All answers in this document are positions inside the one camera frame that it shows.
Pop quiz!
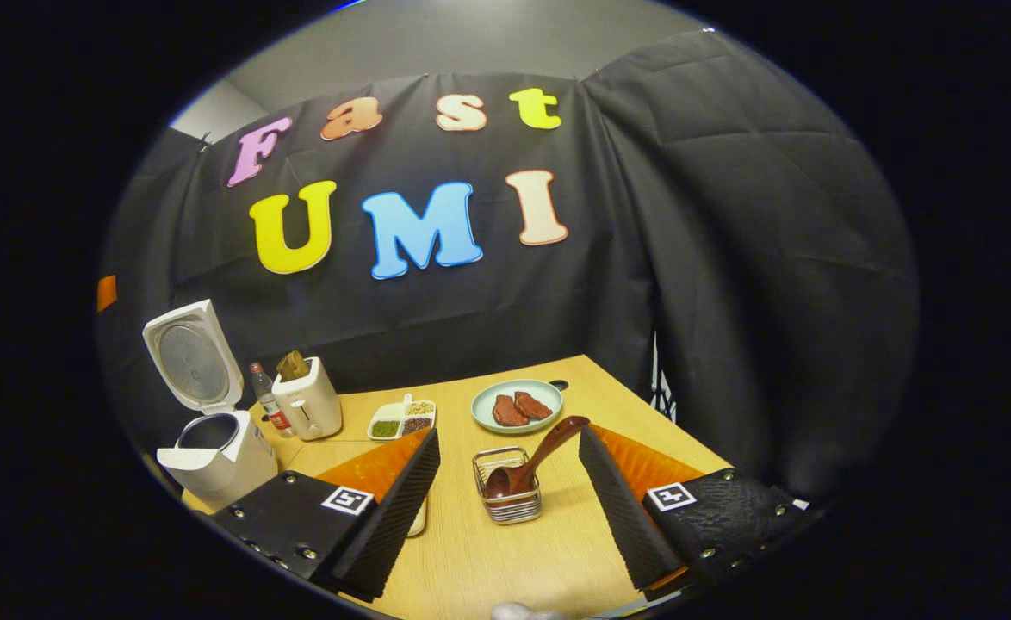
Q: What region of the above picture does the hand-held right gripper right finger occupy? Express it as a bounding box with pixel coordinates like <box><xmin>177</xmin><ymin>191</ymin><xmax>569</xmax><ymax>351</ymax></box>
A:
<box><xmin>577</xmin><ymin>424</ymin><xmax>812</xmax><ymax>604</ymax></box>

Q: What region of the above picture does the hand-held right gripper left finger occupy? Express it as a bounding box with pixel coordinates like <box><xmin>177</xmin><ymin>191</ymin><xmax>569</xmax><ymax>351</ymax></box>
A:
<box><xmin>211</xmin><ymin>427</ymin><xmax>442</xmax><ymax>604</ymax></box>

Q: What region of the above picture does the brown wooden spoon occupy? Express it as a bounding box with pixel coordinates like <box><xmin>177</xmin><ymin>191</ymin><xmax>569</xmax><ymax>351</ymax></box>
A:
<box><xmin>485</xmin><ymin>416</ymin><xmax>591</xmax><ymax>500</ymax></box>

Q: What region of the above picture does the metal wire chopstick holder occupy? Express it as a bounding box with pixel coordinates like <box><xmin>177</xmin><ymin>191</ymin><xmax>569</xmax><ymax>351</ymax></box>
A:
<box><xmin>473</xmin><ymin>446</ymin><xmax>543</xmax><ymax>524</ymax></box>

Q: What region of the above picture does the white rice cooker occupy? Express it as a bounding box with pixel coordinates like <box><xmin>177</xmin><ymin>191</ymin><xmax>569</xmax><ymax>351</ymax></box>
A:
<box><xmin>143</xmin><ymin>299</ymin><xmax>280</xmax><ymax>515</ymax></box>

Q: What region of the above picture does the white divided grain dish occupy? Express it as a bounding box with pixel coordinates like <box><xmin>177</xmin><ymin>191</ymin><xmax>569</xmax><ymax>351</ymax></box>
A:
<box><xmin>368</xmin><ymin>394</ymin><xmax>437</xmax><ymax>442</ymax></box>

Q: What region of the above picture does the white toaster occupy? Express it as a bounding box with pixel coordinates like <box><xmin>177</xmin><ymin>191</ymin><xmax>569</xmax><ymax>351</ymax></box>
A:
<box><xmin>271</xmin><ymin>355</ymin><xmax>344</xmax><ymax>442</ymax></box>

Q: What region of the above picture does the pale green plate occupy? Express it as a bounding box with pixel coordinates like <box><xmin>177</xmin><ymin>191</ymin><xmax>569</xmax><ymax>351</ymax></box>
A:
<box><xmin>471</xmin><ymin>380</ymin><xmax>564</xmax><ymax>434</ymax></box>

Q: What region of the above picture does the clear plastic water bottle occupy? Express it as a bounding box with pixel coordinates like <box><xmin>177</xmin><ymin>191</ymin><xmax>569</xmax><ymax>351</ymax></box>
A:
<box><xmin>250</xmin><ymin>362</ymin><xmax>296</xmax><ymax>438</ymax></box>

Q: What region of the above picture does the black backdrop cloth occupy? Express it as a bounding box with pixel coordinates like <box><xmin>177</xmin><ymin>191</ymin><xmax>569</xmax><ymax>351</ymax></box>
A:
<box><xmin>96</xmin><ymin>30</ymin><xmax>920</xmax><ymax>509</ymax></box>

